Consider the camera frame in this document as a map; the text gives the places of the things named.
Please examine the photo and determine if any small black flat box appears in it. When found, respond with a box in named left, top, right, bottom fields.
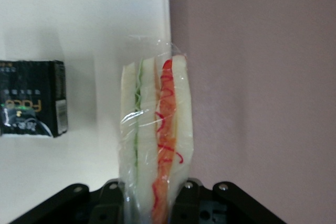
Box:
left=0, top=60, right=69, bottom=139

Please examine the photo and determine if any triangle sandwich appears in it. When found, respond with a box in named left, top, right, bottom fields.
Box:
left=117, top=35, right=195, bottom=224

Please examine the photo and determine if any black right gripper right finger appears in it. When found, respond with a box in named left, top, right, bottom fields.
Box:
left=169, top=178, right=288, bottom=224

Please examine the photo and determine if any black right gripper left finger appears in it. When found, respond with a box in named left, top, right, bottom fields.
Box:
left=9, top=178, right=126, bottom=224

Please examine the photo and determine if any beige plastic tray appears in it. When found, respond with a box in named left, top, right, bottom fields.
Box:
left=0, top=0, right=190, bottom=217

